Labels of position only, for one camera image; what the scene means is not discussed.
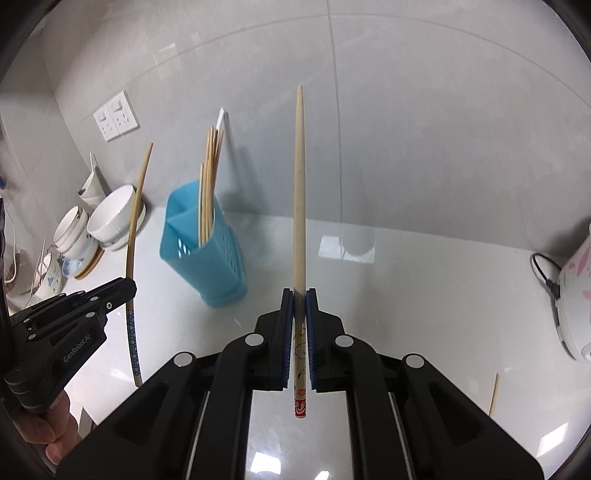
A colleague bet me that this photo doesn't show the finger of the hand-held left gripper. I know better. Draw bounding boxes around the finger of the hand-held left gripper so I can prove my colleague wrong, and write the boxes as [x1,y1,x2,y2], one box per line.
[64,277,138,320]

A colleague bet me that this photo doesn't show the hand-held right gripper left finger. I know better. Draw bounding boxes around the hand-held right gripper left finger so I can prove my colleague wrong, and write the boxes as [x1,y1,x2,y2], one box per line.
[55,288,296,480]

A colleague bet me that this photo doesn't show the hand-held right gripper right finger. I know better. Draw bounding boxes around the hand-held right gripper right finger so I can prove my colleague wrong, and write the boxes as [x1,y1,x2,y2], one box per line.
[305,288,544,480]

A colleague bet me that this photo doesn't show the chopstick with blue dotted end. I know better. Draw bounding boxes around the chopstick with blue dotted end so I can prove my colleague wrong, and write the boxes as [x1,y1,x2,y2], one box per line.
[125,142,155,388]

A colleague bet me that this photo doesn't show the blue plastic utensil holder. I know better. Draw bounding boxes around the blue plastic utensil holder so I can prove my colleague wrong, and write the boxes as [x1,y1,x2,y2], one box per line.
[159,180,249,309]

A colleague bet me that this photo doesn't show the bundle of wooden chopsticks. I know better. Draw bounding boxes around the bundle of wooden chopsticks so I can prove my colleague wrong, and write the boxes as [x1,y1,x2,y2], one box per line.
[198,126,225,247]

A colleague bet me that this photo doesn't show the light chopstick with red print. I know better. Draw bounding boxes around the light chopstick with red print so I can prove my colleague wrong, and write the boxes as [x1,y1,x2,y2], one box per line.
[289,85,310,420]

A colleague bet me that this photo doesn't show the person's left hand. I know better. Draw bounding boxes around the person's left hand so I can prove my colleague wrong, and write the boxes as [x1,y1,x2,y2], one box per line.
[14,389,78,465]

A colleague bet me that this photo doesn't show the round wooden coaster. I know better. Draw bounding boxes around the round wooden coaster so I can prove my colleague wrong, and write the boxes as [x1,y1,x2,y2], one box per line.
[73,244,105,280]

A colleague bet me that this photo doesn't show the blue patterned white bowl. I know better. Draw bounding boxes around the blue patterned white bowl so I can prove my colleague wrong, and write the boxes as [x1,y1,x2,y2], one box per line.
[59,255,89,278]

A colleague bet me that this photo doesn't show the white printed mug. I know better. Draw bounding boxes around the white printed mug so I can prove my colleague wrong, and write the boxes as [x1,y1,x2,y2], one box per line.
[31,251,66,301]

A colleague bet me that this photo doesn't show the thin sticks in mug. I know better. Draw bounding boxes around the thin sticks in mug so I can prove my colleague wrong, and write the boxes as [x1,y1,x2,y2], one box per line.
[30,237,49,296]

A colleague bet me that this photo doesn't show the large white bowl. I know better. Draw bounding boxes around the large white bowl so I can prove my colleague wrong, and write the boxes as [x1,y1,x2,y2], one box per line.
[86,185,140,243]

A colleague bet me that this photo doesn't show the white ribbed dish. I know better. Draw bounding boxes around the white ribbed dish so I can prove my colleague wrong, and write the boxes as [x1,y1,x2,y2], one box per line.
[99,202,147,253]

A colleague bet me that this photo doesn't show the white tilted cup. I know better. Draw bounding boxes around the white tilted cup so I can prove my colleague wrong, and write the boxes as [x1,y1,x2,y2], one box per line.
[78,154,110,206]

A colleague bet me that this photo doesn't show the white rice cooker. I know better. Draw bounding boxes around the white rice cooker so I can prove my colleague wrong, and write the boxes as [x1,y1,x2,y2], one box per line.
[556,222,591,362]

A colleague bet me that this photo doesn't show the white cable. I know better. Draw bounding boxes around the white cable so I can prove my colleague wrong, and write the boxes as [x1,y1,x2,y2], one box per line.
[2,228,20,283]

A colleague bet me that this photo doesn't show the white wall socket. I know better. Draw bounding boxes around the white wall socket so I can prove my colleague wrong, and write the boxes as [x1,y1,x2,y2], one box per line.
[106,90,140,137]
[93,102,122,143]

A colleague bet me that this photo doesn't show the black power cable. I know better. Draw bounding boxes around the black power cable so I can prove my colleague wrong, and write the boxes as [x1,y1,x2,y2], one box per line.
[530,252,562,299]

